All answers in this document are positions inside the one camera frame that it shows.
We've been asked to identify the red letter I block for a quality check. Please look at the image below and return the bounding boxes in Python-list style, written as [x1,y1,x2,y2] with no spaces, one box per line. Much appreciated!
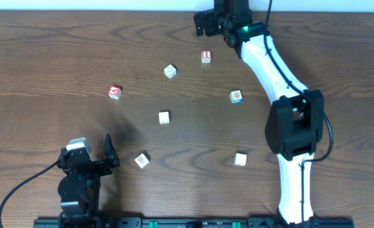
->
[201,51,212,63]

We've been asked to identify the white block near right arm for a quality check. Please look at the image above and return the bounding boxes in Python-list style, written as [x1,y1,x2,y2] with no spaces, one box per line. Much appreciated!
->
[234,153,247,167]

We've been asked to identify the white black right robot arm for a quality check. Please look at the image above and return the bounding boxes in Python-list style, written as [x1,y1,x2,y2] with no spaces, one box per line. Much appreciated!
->
[193,1,324,227]

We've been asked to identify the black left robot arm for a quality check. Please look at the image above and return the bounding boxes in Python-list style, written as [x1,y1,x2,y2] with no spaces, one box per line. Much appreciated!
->
[57,134,120,227]

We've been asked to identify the white block black pattern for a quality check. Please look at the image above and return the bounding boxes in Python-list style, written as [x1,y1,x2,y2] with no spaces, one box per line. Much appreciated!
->
[134,151,151,168]

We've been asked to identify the red letter A block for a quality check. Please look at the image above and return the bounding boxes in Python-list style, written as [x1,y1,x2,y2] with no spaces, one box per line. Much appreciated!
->
[108,85,122,99]

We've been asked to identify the yellow-edged white block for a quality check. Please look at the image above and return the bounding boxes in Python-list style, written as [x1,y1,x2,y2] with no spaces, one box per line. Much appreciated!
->
[164,64,177,79]

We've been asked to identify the plain white block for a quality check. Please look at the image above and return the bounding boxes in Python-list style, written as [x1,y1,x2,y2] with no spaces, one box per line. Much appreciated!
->
[158,111,170,124]

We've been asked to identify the blue-edged picture block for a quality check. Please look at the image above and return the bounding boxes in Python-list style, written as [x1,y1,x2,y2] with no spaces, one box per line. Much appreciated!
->
[230,90,243,104]

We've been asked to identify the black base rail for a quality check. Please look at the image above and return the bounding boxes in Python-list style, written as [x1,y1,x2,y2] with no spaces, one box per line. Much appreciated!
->
[33,217,354,228]

